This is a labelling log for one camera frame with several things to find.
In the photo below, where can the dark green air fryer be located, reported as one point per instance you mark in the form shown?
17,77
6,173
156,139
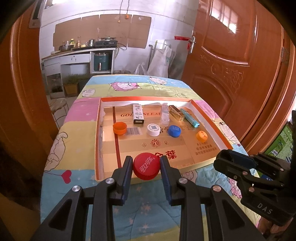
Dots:
101,61

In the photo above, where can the shallow orange cardboard box tray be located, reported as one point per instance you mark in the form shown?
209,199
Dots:
185,152

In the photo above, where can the light blue lighter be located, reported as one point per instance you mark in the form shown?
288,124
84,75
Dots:
189,118

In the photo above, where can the white black rectangular lighter box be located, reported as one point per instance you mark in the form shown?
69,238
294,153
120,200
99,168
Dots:
138,115

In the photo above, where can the black gas stove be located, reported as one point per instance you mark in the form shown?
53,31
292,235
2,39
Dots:
107,42

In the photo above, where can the gold lipstick case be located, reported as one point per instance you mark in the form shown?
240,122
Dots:
176,113

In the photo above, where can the orange open bottle cap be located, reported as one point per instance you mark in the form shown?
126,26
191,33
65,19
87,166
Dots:
119,128

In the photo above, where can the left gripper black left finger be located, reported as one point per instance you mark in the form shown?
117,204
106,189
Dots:
118,191

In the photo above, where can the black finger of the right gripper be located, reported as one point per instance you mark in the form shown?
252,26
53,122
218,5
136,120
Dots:
235,165

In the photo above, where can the orange bottle cap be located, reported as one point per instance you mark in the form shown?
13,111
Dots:
119,128
202,136

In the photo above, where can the white plastic bag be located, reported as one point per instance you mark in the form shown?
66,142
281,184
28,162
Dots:
160,62

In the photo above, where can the clear plastic bottle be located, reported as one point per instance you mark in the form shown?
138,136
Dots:
165,115

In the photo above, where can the brown wooden door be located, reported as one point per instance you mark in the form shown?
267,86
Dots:
242,63

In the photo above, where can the blue bottle cap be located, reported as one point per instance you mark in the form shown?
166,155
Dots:
174,131

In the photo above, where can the white kitchen counter cabinet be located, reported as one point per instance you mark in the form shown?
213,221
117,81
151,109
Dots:
75,65

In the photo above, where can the colourful cartoon quilt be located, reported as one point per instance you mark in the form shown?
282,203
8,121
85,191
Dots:
146,214

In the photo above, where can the white bottle cap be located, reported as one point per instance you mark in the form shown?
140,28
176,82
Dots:
153,129

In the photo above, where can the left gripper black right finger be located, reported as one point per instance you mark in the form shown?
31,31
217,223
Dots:
172,182

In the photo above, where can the red bottle cap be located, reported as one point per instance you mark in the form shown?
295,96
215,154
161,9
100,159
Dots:
146,166

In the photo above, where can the brown wooden door frame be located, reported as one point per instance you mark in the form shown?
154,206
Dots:
27,126

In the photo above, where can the green blue cardboard box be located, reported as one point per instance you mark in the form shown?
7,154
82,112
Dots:
282,145

